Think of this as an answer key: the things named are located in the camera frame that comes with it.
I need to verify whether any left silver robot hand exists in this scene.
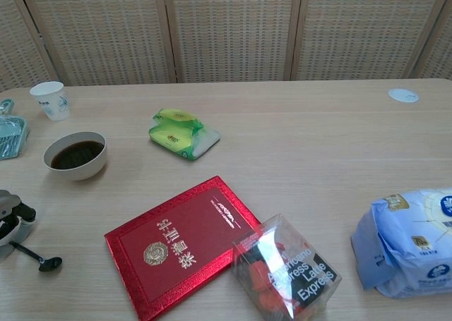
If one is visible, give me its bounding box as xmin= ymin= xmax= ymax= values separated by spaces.
xmin=0 ymin=190 xmax=37 ymax=259

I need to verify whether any black plastic spoon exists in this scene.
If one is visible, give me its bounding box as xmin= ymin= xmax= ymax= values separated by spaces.
xmin=8 ymin=241 xmax=64 ymax=273

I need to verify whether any white bowl of dark liquid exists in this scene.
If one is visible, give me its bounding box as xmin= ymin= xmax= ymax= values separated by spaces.
xmin=43 ymin=131 xmax=108 ymax=181

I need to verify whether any clear coffee capsule box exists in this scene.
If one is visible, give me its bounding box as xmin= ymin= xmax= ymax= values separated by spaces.
xmin=231 ymin=213 xmax=343 ymax=321

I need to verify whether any teal dustpan and brush set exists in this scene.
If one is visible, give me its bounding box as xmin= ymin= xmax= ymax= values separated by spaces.
xmin=0 ymin=99 xmax=30 ymax=162

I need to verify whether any white printed paper cup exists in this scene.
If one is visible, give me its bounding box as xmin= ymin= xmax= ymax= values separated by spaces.
xmin=29 ymin=81 xmax=71 ymax=122

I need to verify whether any red certificate book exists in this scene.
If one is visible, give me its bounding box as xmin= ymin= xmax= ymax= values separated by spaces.
xmin=104 ymin=175 xmax=262 ymax=318

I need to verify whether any woven wooden screen panel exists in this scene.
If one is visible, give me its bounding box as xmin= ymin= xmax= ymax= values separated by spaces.
xmin=0 ymin=0 xmax=54 ymax=92
xmin=162 ymin=0 xmax=304 ymax=84
xmin=412 ymin=0 xmax=452 ymax=80
xmin=17 ymin=0 xmax=176 ymax=87
xmin=291 ymin=0 xmax=446 ymax=81

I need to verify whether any green snack packet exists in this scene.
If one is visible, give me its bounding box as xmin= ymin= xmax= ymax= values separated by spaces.
xmin=148 ymin=107 xmax=221 ymax=162

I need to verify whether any blue wet wipes pack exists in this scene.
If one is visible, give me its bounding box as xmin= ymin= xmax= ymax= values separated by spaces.
xmin=350 ymin=188 xmax=452 ymax=299

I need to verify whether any white round grommet cover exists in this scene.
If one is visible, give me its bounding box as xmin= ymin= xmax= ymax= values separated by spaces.
xmin=388 ymin=87 xmax=420 ymax=104

